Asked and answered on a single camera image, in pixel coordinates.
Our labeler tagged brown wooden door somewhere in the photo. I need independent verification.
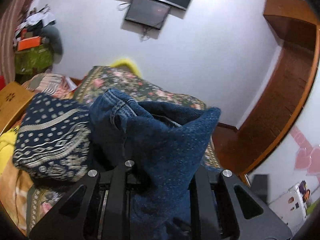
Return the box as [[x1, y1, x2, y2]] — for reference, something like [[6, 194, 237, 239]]
[[236, 39, 317, 176]]

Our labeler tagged green patterned storage box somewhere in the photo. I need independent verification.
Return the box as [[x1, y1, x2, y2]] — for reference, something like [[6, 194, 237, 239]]
[[15, 44, 54, 75]]

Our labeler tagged pink heart wall sticker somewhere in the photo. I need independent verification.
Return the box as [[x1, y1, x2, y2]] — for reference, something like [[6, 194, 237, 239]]
[[290, 126, 320, 180]]

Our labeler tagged blue denim jacket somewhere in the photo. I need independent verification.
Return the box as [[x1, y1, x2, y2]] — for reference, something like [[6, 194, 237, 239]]
[[89, 88, 221, 239]]

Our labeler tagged patchwork striped quilt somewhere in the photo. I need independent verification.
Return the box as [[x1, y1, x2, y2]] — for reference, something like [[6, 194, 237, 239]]
[[22, 73, 77, 99]]

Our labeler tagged orange box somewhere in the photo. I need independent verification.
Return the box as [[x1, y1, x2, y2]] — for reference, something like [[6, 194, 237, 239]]
[[17, 36, 41, 51]]

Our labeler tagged yellow duck blanket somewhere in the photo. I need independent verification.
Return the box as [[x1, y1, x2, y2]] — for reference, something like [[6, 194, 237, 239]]
[[0, 125, 20, 174]]

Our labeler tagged floral green bed cover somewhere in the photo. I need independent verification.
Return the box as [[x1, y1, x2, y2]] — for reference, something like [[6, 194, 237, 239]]
[[26, 66, 207, 234]]

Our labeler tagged wooden lap desk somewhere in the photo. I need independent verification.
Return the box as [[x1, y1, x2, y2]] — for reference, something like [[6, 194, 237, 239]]
[[0, 81, 34, 134]]

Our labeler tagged yellow headboard cushion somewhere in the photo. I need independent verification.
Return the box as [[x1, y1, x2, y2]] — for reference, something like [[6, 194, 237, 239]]
[[110, 59, 141, 77]]

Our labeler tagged small black wall monitor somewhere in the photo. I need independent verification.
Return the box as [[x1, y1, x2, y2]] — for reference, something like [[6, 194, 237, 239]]
[[124, 0, 171, 30]]

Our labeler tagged red striped curtain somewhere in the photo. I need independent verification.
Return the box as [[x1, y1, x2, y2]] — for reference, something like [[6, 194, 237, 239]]
[[1, 0, 33, 83]]

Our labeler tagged navy patterned folded garment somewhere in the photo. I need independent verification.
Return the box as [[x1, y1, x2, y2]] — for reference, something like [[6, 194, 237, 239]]
[[12, 93, 91, 182]]

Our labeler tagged grey plush pillow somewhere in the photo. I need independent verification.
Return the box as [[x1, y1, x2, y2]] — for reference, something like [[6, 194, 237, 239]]
[[41, 25, 63, 55]]

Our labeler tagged brown overhead cabinet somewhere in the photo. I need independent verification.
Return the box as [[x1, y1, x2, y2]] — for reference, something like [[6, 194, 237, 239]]
[[263, 0, 319, 51]]

